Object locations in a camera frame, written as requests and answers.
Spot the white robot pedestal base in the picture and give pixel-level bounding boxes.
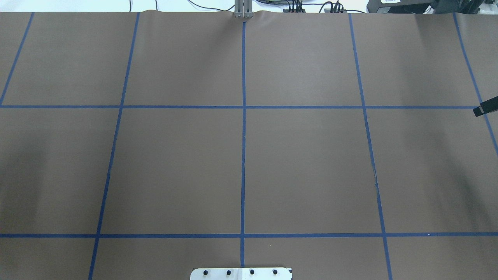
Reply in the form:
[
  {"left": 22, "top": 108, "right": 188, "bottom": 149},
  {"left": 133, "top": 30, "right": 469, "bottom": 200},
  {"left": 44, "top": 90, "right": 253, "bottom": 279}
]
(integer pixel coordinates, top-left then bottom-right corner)
[{"left": 190, "top": 267, "right": 293, "bottom": 280}]

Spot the black device top right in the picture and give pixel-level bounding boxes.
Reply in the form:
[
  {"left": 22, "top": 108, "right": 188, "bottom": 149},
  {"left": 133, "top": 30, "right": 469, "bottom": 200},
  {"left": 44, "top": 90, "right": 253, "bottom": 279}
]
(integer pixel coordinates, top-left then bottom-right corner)
[{"left": 366, "top": 0, "right": 497, "bottom": 15}]

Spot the aluminium frame post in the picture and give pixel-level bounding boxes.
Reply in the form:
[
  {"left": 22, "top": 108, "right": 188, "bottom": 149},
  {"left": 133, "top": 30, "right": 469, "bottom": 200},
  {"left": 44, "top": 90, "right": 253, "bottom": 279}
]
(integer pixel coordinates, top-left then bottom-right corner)
[{"left": 234, "top": 0, "right": 254, "bottom": 19}]

